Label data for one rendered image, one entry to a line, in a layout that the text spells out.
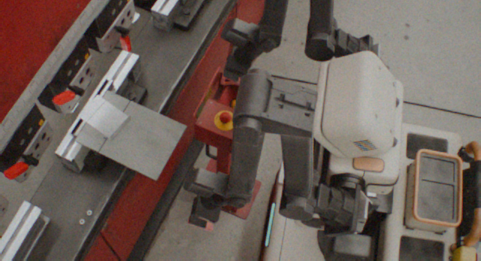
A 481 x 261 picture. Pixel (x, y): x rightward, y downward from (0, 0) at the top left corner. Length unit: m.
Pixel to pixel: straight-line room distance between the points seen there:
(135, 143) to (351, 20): 1.85
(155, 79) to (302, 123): 0.96
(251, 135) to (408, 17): 2.43
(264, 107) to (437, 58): 2.33
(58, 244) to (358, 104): 0.91
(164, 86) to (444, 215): 0.95
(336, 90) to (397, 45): 1.88
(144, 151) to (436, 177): 0.87
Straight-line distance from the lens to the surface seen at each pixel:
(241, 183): 1.13
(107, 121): 1.55
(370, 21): 3.11
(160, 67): 1.77
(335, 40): 1.39
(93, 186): 1.61
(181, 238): 2.44
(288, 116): 0.84
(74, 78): 1.33
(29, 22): 1.09
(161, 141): 1.50
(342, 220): 1.23
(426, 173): 1.69
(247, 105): 0.83
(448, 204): 1.68
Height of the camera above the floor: 2.36
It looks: 64 degrees down
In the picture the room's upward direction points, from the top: 7 degrees clockwise
